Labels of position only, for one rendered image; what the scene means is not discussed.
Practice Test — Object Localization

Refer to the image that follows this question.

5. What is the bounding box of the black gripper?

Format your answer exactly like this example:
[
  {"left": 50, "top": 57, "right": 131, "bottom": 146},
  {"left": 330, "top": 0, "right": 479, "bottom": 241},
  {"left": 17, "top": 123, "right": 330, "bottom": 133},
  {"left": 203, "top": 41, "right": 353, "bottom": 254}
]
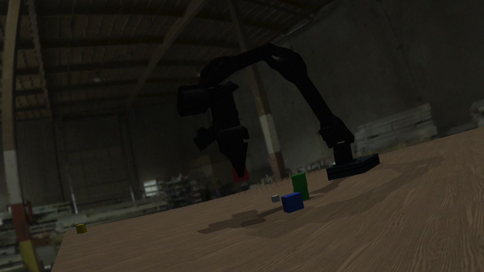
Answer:
[{"left": 212, "top": 107, "right": 250, "bottom": 178}]

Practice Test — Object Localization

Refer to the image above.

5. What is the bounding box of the red block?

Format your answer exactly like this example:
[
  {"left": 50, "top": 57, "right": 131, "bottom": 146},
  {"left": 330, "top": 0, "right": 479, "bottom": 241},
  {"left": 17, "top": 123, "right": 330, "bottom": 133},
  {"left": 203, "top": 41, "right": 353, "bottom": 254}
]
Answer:
[{"left": 231, "top": 166, "right": 249, "bottom": 183}]

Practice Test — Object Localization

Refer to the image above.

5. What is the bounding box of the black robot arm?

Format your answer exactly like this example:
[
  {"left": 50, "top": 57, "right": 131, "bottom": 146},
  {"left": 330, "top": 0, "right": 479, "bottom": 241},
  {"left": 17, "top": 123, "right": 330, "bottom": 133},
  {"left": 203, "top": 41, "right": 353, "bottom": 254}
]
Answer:
[{"left": 177, "top": 43, "right": 357, "bottom": 167}]

